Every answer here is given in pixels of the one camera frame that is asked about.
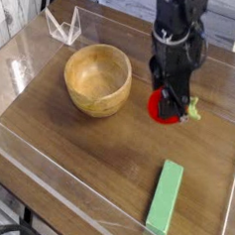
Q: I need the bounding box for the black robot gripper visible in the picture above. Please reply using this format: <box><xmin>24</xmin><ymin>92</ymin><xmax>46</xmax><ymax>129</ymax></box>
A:
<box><xmin>149</xmin><ymin>24</ymin><xmax>207</xmax><ymax>122</ymax></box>

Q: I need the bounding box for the red felt strawberry toy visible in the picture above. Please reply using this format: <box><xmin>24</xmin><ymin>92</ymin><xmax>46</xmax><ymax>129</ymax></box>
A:
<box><xmin>146</xmin><ymin>85</ymin><xmax>202</xmax><ymax>127</ymax></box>

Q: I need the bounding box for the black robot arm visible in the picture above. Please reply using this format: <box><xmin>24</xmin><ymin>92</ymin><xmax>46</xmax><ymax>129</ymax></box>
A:
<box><xmin>149</xmin><ymin>0</ymin><xmax>208</xmax><ymax>124</ymax></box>

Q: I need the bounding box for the wooden bowl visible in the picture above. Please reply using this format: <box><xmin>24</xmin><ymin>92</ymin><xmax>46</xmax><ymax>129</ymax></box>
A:
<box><xmin>63</xmin><ymin>44</ymin><xmax>133</xmax><ymax>118</ymax></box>

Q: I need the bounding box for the green rectangular block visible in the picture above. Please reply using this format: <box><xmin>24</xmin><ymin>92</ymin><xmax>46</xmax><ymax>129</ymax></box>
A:
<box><xmin>146</xmin><ymin>160</ymin><xmax>183</xmax><ymax>235</ymax></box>

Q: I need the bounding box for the clear acrylic corner bracket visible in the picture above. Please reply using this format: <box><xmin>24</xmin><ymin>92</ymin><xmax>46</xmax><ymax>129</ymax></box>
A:
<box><xmin>45</xmin><ymin>7</ymin><xmax>81</xmax><ymax>46</ymax></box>

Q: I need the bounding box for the clear acrylic tray wall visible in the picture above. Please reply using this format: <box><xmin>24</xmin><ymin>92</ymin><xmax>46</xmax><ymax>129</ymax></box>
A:
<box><xmin>0</xmin><ymin>122</ymin><xmax>156</xmax><ymax>235</ymax></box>

